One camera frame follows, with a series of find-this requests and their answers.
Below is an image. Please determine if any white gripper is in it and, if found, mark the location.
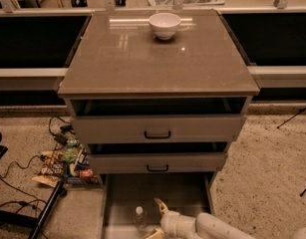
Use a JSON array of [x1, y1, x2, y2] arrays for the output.
[[144, 198, 196, 239]]

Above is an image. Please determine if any clear plastic water bottle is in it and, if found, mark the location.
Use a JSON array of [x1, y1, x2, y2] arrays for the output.
[[134, 206, 147, 231]]

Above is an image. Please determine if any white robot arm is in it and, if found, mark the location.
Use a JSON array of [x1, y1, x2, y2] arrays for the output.
[[145, 198, 255, 239]]

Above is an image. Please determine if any bottom open grey drawer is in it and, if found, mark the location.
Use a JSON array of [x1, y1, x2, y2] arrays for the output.
[[101, 172, 213, 239]]

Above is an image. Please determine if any middle grey drawer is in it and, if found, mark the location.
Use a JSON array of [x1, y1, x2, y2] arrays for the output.
[[88, 152, 226, 174]]

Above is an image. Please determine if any top grey drawer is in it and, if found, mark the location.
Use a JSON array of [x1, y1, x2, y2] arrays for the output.
[[72, 116, 246, 144]]

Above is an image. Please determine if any grey drawer cabinet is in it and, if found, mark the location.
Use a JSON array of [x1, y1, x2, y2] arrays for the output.
[[57, 9, 261, 191]]

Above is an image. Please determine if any pile of snack packets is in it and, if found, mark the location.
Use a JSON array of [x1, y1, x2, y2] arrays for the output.
[[33, 138, 100, 187]]

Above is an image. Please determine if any black stand base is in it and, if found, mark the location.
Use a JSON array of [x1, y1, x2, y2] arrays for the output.
[[0, 180, 67, 239]]

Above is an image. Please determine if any black tripod leg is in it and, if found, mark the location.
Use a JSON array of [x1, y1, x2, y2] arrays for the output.
[[276, 107, 306, 197]]

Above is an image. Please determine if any white ceramic bowl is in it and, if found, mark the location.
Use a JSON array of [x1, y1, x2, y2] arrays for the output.
[[149, 13, 181, 40]]

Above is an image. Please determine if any black power adapter with cable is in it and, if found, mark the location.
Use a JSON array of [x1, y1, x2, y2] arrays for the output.
[[48, 117, 75, 146]]

